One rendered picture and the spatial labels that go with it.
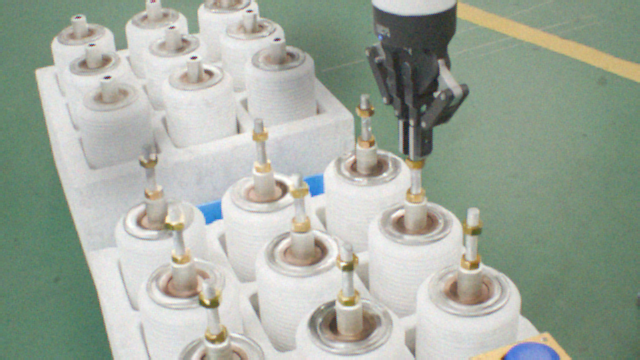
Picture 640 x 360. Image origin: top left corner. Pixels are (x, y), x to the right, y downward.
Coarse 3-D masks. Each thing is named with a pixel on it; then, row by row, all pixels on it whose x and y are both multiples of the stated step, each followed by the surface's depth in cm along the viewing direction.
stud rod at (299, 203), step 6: (294, 174) 87; (300, 174) 87; (294, 180) 87; (300, 180) 87; (294, 186) 87; (300, 186) 87; (294, 198) 88; (300, 198) 88; (294, 204) 88; (300, 204) 88; (300, 210) 88; (300, 216) 89; (300, 222) 89
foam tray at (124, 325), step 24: (312, 216) 109; (216, 240) 106; (96, 264) 103; (120, 264) 105; (360, 264) 102; (120, 288) 100; (240, 288) 99; (360, 288) 98; (120, 312) 96; (120, 336) 94; (144, 336) 96; (264, 336) 92; (408, 336) 93; (528, 336) 90
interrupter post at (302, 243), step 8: (296, 232) 90; (304, 232) 89; (312, 232) 90; (296, 240) 90; (304, 240) 89; (312, 240) 90; (296, 248) 90; (304, 248) 90; (312, 248) 91; (296, 256) 91; (304, 256) 90; (312, 256) 91
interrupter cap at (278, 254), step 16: (272, 240) 93; (288, 240) 93; (320, 240) 93; (336, 240) 93; (272, 256) 91; (288, 256) 91; (320, 256) 91; (336, 256) 91; (288, 272) 89; (304, 272) 89; (320, 272) 89
